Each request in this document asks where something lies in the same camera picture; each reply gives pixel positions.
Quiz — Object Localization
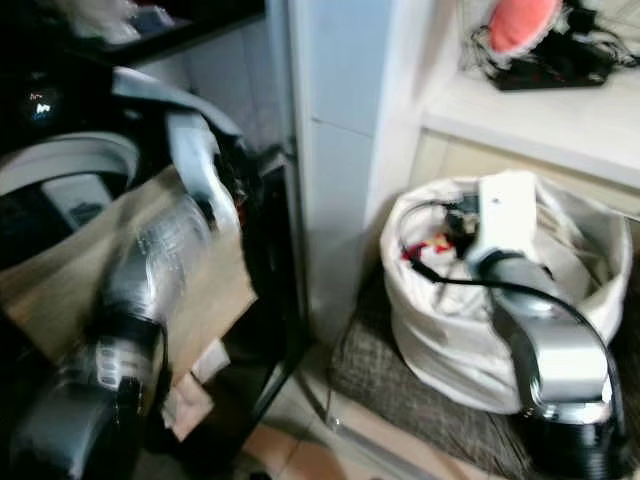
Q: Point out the red white garment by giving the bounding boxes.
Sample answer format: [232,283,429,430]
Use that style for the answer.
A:
[400,230,461,269]

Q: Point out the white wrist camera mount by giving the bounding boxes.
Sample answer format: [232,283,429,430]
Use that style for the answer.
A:
[166,112,243,236]
[475,171,539,259]

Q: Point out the black patterned fabric bundle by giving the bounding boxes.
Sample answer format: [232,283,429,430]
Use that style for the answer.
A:
[463,5,623,92]

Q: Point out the black washing machine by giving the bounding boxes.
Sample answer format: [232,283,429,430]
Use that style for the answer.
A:
[0,65,296,441]

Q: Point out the white shelf cabinet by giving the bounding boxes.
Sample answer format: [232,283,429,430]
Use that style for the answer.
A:
[285,0,640,346]

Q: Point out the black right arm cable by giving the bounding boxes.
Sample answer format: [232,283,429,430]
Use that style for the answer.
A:
[400,198,616,391]

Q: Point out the pink cloth item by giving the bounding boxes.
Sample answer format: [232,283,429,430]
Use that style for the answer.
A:
[488,0,564,55]

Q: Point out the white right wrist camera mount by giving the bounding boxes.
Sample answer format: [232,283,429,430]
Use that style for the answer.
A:
[475,171,539,259]

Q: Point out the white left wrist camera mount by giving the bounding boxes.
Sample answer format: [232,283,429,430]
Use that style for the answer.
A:
[166,112,243,236]

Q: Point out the white fabric laundry bag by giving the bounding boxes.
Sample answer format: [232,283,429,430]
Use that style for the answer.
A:
[379,172,633,416]

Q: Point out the beige cardboard sheet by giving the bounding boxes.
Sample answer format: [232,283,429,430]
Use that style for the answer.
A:
[0,165,258,386]

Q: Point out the grey woven floor mat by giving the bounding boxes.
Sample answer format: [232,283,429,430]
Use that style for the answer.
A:
[328,265,640,480]

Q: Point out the white crumpled cloth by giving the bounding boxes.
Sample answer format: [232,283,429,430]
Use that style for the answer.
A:
[50,0,146,49]

